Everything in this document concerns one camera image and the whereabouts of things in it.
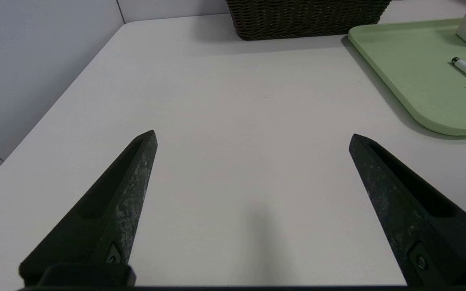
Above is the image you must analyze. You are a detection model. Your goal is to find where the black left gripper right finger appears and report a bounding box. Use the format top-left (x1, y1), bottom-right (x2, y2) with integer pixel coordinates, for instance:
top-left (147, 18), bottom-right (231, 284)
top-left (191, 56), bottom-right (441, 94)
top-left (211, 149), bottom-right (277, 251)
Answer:
top-left (349, 134), bottom-right (466, 287)

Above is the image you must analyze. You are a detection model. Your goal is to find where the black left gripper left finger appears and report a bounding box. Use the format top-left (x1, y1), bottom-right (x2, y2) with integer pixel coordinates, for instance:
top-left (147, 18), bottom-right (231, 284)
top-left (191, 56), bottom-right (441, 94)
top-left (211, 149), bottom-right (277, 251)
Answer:
top-left (19, 130), bottom-right (158, 284)

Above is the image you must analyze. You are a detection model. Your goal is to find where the dark brown wicker basket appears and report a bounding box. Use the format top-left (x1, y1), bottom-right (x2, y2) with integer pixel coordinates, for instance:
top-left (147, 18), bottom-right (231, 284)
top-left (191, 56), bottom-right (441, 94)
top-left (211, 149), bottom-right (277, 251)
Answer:
top-left (225, 0), bottom-right (391, 41)

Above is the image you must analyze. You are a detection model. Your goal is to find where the light green plastic tray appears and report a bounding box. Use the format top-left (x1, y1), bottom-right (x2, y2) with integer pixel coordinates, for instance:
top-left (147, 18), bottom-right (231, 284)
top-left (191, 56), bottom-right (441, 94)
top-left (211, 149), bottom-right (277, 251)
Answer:
top-left (348, 18), bottom-right (466, 136)

